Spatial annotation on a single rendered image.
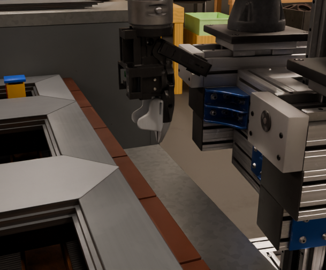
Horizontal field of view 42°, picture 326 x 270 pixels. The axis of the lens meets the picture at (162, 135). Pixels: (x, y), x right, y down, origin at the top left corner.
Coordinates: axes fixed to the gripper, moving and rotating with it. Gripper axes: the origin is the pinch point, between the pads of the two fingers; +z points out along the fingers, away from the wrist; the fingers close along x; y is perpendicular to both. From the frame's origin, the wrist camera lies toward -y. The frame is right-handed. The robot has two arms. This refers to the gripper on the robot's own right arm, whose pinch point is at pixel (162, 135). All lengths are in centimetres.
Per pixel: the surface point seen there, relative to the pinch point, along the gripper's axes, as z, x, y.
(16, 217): 6.3, 9.0, 27.3
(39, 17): -13, -81, 13
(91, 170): 5.2, -0.5, 13.7
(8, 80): 1, -59, 26
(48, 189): 5.2, 4.1, 21.8
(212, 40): 38, -303, -164
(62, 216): 7.4, 9.6, 20.5
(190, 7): 50, -750, -340
